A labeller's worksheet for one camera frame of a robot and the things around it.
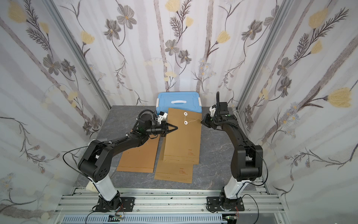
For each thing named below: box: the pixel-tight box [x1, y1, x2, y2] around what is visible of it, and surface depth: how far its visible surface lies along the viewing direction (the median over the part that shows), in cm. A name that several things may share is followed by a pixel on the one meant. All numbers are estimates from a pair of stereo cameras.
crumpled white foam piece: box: [85, 180, 100, 193], surface depth 80 cm
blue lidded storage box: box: [155, 91, 203, 114], surface depth 103 cm
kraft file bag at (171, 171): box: [153, 136, 193, 184], surface depth 88 cm
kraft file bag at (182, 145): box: [163, 107, 203, 165], surface depth 86 cm
